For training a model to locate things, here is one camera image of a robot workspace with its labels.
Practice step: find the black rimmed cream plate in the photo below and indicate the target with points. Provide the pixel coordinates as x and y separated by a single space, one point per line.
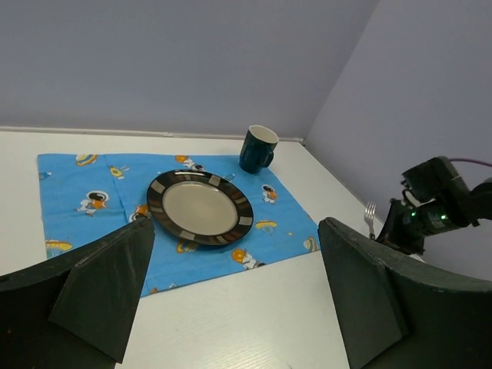
200 206

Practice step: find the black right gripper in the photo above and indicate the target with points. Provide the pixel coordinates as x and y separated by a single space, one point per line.
395 311

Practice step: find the blue space print cloth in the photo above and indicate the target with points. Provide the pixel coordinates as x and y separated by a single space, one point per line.
87 196

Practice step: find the teal mug cream inside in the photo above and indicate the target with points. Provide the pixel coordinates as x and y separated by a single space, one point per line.
257 151

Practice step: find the silver fork black handle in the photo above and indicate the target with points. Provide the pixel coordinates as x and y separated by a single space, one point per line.
369 215

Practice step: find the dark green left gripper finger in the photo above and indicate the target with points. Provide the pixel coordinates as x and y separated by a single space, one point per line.
76 310

